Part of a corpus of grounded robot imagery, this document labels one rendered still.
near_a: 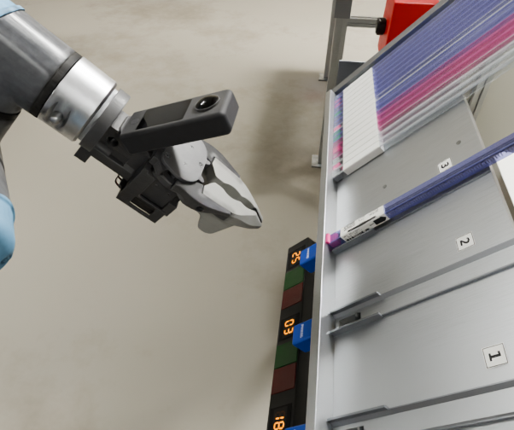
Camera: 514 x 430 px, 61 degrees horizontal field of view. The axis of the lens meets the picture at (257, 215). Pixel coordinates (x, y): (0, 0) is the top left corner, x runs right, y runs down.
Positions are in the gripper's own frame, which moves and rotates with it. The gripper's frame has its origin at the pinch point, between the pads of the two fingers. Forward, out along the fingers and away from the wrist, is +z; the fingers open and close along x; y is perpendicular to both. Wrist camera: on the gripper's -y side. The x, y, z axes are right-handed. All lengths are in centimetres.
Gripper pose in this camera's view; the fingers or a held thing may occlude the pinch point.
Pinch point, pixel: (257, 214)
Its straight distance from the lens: 51.3
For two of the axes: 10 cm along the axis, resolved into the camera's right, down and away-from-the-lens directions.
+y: -6.7, 4.6, 5.9
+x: -1.4, 7.0, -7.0
